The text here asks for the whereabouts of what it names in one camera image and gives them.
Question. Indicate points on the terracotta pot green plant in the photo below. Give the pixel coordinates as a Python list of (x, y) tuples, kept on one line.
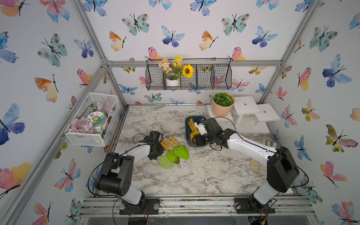
[(222, 103)]

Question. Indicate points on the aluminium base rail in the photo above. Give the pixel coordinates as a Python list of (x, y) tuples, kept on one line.
[(170, 206)]

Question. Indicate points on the white pot with flowers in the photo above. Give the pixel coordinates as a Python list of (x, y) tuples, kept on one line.
[(175, 70)]

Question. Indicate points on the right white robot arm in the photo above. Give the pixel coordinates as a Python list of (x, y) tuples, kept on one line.
[(281, 170)]

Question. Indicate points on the teal plastic storage box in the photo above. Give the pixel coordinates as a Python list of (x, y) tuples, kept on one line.
[(199, 140)]

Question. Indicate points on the round tin green lid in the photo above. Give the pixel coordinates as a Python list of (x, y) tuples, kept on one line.
[(97, 118)]

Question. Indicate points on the white stepped wooden stand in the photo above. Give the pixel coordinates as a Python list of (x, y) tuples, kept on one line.
[(250, 118)]

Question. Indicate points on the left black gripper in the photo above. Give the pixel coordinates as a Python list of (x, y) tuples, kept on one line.
[(161, 150)]

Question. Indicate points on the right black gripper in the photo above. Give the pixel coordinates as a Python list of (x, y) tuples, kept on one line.
[(198, 140)]

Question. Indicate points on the green shovel yellow handle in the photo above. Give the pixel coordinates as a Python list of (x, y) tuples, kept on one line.
[(170, 154), (180, 150), (169, 144)]

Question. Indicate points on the green shovel wooden handle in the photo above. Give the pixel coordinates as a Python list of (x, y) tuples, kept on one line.
[(165, 162)]

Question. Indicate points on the yellow plastic shovel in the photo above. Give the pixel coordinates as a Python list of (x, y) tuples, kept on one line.
[(193, 129)]

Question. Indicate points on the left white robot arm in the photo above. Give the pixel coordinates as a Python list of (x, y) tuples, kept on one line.
[(115, 175)]

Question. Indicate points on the pink artificial hydrangea flowers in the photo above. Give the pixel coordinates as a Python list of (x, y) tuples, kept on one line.
[(82, 125)]

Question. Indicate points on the white wire wall basket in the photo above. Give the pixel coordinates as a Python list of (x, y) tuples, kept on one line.
[(109, 105)]

